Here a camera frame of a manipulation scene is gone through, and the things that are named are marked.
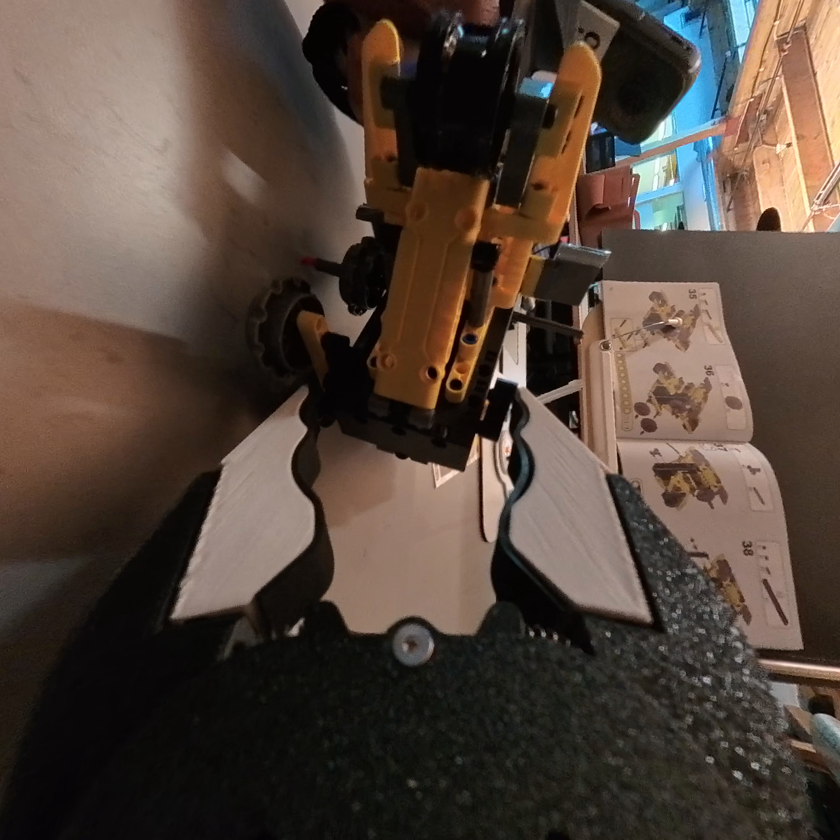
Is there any yellow toy brick vehicle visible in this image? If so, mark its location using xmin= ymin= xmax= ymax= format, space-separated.
xmin=246 ymin=3 xmax=613 ymax=472

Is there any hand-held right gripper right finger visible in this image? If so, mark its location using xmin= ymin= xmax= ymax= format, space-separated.
xmin=491 ymin=386 xmax=656 ymax=651

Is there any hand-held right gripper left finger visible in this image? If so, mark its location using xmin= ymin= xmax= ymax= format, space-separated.
xmin=169 ymin=384 xmax=337 ymax=641

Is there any open instruction booklet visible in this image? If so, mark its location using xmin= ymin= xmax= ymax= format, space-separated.
xmin=600 ymin=281 xmax=805 ymax=652

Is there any white book stand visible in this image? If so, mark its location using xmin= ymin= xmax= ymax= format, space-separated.
xmin=476 ymin=228 xmax=840 ymax=680

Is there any dark grey axle rod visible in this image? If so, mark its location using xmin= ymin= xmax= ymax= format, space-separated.
xmin=512 ymin=310 xmax=586 ymax=341

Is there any person's left hand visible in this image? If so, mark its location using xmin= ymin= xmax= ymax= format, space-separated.
xmin=328 ymin=0 xmax=509 ymax=30

